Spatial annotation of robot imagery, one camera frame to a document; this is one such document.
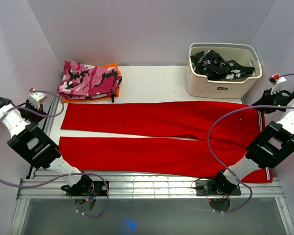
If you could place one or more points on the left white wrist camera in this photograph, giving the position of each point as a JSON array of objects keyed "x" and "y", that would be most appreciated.
[{"x": 36, "y": 98}]

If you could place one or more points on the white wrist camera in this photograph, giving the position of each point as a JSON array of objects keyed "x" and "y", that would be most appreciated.
[
  {"x": 36, "y": 98},
  {"x": 278, "y": 83}
]

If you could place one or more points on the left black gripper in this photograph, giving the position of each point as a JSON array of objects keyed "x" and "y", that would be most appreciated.
[{"x": 40, "y": 111}]

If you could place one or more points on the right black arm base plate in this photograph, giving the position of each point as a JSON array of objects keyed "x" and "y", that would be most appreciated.
[{"x": 204, "y": 188}]

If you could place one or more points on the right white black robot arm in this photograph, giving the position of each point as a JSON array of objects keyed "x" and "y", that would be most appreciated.
[{"x": 272, "y": 146}]

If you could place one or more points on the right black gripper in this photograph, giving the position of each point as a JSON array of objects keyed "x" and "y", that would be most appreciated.
[{"x": 266, "y": 98}]

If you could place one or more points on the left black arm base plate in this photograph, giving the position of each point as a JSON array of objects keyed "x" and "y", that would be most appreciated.
[{"x": 97, "y": 188}]

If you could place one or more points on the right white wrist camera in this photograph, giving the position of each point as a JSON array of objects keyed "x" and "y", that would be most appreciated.
[{"x": 278, "y": 83}]

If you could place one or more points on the pink camouflage folded trousers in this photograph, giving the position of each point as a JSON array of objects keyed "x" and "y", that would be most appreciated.
[{"x": 88, "y": 79}]

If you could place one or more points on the aluminium rail frame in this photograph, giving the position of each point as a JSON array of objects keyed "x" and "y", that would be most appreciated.
[{"x": 142, "y": 203}]

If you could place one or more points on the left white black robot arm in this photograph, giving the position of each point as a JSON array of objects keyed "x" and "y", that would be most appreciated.
[{"x": 35, "y": 146}]

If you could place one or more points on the black white floral trousers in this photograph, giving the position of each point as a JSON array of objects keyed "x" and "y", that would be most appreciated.
[{"x": 209, "y": 63}]

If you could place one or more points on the cream perforated plastic basket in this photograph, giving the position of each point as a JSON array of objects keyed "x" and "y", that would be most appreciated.
[{"x": 245, "y": 55}]

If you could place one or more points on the red trousers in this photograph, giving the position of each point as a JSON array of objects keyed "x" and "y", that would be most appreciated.
[{"x": 188, "y": 138}]

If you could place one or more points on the orange folded trousers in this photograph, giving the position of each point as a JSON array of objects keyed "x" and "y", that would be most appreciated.
[{"x": 88, "y": 100}]

